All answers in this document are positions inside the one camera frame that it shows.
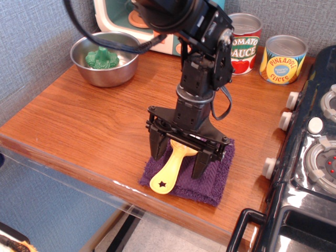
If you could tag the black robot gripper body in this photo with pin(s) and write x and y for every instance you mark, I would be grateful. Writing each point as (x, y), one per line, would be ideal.
(189, 123)

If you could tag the teal toy microwave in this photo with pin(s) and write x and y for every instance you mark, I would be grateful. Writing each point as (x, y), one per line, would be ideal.
(113, 18)

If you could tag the tomato sauce can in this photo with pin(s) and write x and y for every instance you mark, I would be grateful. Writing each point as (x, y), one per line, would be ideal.
(247, 31)

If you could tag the yellow toy dish brush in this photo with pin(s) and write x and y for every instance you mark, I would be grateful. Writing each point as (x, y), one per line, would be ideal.
(164, 180)

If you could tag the silver metal bowl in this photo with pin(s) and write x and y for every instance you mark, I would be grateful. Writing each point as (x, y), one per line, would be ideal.
(105, 78)

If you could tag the orange microwave turntable plate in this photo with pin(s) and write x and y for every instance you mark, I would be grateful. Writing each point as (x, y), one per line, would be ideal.
(135, 20)

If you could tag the black toy stove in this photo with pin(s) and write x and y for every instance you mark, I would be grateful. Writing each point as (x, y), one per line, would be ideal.
(300, 212)

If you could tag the pineapple slices can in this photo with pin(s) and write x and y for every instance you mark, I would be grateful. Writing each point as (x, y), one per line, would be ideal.
(282, 59)

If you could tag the green toy broccoli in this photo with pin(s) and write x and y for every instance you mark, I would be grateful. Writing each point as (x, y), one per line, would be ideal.
(102, 59)

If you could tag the orange furry object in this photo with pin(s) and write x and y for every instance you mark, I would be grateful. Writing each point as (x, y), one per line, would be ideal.
(19, 246)

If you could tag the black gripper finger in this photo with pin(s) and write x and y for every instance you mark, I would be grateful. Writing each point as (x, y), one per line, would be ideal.
(158, 143)
(203, 158)

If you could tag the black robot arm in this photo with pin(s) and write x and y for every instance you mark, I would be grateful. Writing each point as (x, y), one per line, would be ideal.
(202, 72)

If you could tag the purple folded cloth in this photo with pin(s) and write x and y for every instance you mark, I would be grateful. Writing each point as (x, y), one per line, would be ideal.
(210, 186)

